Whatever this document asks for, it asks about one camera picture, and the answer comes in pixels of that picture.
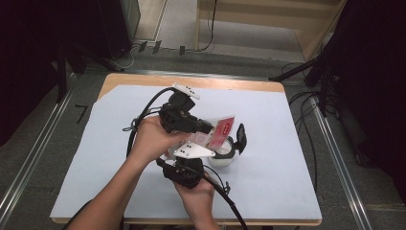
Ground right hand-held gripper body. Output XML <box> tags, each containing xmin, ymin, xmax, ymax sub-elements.
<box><xmin>155</xmin><ymin>142</ymin><xmax>216</xmax><ymax>190</ymax></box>

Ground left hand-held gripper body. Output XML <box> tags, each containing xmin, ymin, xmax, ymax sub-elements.
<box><xmin>157</xmin><ymin>82</ymin><xmax>202</xmax><ymax>134</ymax></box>

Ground white pouch with red label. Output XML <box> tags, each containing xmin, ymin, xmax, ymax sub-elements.
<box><xmin>187</xmin><ymin>115</ymin><xmax>237</xmax><ymax>153</ymax></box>

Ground person's right hand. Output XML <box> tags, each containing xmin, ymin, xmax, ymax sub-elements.
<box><xmin>172</xmin><ymin>176</ymin><xmax>217</xmax><ymax>222</ymax></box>

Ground person's left hand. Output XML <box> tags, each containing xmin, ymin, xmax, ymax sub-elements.
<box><xmin>128</xmin><ymin>114</ymin><xmax>190</xmax><ymax>165</ymax></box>

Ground white table sheet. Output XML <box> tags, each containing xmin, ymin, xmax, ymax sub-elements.
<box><xmin>50</xmin><ymin>84</ymin><xmax>323</xmax><ymax>221</ymax></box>

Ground grey cabinet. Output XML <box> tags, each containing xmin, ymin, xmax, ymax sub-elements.
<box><xmin>119</xmin><ymin>0</ymin><xmax>142</xmax><ymax>42</ymax></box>

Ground black metal stand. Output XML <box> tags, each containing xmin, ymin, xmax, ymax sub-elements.
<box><xmin>54</xmin><ymin>41</ymin><xmax>124</xmax><ymax>104</ymax></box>
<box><xmin>267</xmin><ymin>47</ymin><xmax>339</xmax><ymax>118</ymax></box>

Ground wooden shelf unit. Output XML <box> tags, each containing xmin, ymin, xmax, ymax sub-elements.
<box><xmin>194</xmin><ymin>0</ymin><xmax>348</xmax><ymax>61</ymax></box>

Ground black curtain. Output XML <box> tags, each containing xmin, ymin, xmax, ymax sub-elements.
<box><xmin>0</xmin><ymin>0</ymin><xmax>132</xmax><ymax>148</ymax></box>
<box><xmin>325</xmin><ymin>0</ymin><xmax>406</xmax><ymax>205</ymax></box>

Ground left hand-held gripper black cable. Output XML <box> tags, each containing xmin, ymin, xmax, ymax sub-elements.
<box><xmin>122</xmin><ymin>86</ymin><xmax>176</xmax><ymax>159</ymax></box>

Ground hand-held gripper black cable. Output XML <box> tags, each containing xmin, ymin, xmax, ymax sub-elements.
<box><xmin>202</xmin><ymin>164</ymin><xmax>251</xmax><ymax>230</ymax></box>
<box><xmin>122</xmin><ymin>86</ymin><xmax>176</xmax><ymax>159</ymax></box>

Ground right hand-held gripper black cable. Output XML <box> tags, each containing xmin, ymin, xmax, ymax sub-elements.
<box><xmin>202</xmin><ymin>164</ymin><xmax>251</xmax><ymax>230</ymax></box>

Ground white floor cable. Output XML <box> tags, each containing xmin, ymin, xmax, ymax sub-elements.
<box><xmin>119</xmin><ymin>44</ymin><xmax>138</xmax><ymax>70</ymax></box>

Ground black hanging cable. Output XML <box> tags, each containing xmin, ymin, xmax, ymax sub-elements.
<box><xmin>195</xmin><ymin>0</ymin><xmax>218</xmax><ymax>53</ymax></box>

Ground black floor cables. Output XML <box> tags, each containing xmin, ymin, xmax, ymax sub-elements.
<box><xmin>281</xmin><ymin>60</ymin><xmax>339</xmax><ymax>193</ymax></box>

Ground metal floor rail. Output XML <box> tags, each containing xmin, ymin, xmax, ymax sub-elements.
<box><xmin>307</xmin><ymin>95</ymin><xmax>374</xmax><ymax>230</ymax></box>
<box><xmin>0</xmin><ymin>85</ymin><xmax>76</xmax><ymax>221</ymax></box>

